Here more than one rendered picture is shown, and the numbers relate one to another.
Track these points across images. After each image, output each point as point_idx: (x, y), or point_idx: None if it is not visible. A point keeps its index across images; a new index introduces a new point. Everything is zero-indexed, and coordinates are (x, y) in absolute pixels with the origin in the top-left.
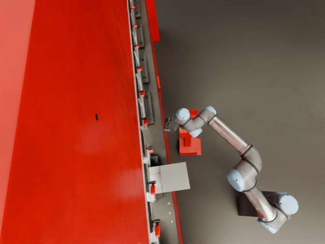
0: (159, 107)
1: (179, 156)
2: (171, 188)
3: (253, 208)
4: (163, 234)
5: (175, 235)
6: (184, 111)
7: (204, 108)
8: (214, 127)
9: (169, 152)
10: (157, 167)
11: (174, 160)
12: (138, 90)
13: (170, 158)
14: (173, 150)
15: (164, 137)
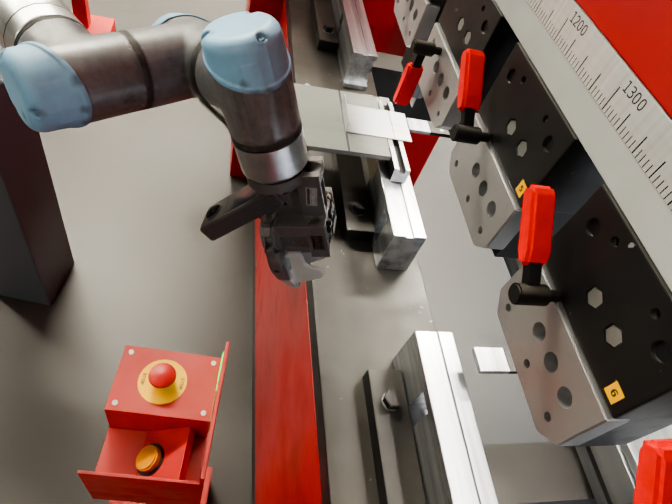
0: (329, 483)
1: (212, 475)
2: (309, 91)
3: (31, 159)
4: (331, 74)
5: (299, 66)
6: (237, 30)
7: (72, 82)
8: (64, 4)
9: (251, 497)
10: (355, 148)
11: (236, 459)
12: (571, 287)
13: (248, 470)
14: (231, 502)
15: (302, 354)
